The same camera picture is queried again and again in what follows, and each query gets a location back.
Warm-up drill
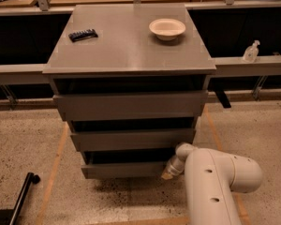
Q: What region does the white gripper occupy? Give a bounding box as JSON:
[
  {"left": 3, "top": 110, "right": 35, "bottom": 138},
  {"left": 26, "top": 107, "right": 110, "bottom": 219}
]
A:
[{"left": 161, "top": 156, "right": 185, "bottom": 180}]

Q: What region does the grey bottom drawer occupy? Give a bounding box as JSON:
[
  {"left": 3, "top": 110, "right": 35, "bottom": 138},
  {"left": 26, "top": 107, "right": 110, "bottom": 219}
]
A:
[{"left": 81, "top": 147, "right": 175, "bottom": 179}]

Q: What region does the grey drawer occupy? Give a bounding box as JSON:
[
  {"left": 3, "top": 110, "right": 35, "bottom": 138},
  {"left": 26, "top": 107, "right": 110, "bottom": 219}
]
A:
[
  {"left": 71, "top": 128, "right": 195, "bottom": 152},
  {"left": 81, "top": 147, "right": 175, "bottom": 179},
  {"left": 53, "top": 91, "right": 207, "bottom": 121}
]

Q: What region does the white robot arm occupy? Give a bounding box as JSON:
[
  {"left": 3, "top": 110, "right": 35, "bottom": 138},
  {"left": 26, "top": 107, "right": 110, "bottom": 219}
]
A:
[{"left": 162, "top": 142, "right": 262, "bottom": 225}]

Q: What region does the grey middle drawer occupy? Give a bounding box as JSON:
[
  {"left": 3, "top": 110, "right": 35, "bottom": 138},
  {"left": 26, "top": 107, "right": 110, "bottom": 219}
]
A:
[{"left": 71, "top": 128, "right": 195, "bottom": 152}]

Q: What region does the grey top drawer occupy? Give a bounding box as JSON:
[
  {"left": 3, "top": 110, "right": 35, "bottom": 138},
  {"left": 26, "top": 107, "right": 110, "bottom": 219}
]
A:
[{"left": 53, "top": 91, "right": 207, "bottom": 121}]

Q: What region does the grey drawer cabinet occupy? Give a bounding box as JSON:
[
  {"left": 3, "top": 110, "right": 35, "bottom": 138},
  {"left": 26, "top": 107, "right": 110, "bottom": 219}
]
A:
[{"left": 42, "top": 4, "right": 217, "bottom": 171}]

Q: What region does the clear sanitizer pump bottle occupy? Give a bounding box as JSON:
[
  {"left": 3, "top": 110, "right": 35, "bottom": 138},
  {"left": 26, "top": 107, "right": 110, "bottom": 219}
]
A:
[{"left": 243, "top": 40, "right": 260, "bottom": 63}]

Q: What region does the grey metal rail shelf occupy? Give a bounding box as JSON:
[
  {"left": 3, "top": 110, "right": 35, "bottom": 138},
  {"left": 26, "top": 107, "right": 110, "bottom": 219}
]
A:
[{"left": 0, "top": 55, "right": 281, "bottom": 85}]

